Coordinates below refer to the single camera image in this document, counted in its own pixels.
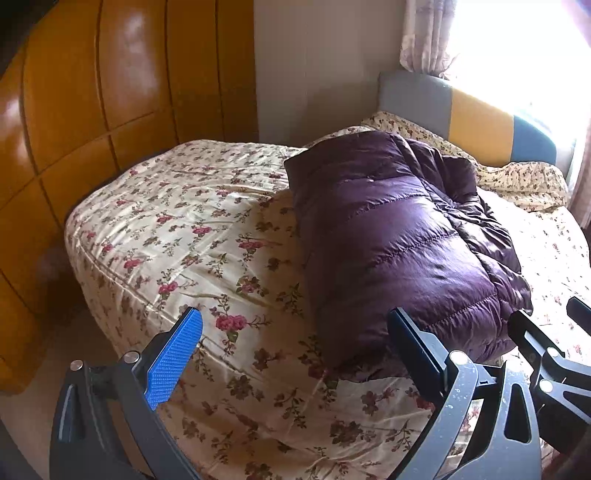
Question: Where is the small-flower cream pillow cover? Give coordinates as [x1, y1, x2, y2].
[360, 111, 570, 213]

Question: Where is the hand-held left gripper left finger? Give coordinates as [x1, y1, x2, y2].
[50, 305, 206, 480]

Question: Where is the grey yellow blue headboard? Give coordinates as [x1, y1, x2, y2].
[378, 70, 559, 164]

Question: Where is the large-flower cream quilt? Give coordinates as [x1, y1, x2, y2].
[64, 138, 591, 480]

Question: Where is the glossy wooden wardrobe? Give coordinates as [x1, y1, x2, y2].
[0, 0, 259, 398]

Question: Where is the pale patterned curtain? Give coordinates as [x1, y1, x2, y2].
[399, 0, 462, 81]
[566, 138, 591, 222]

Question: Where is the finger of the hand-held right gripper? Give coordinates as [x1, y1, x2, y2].
[508, 310, 591, 457]
[567, 296, 591, 333]

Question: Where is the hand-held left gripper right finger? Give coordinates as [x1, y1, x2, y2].
[387, 308, 542, 480]

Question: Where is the purple puffer jacket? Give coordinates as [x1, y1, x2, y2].
[284, 130, 534, 381]

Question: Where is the bright window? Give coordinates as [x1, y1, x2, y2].
[443, 0, 591, 153]

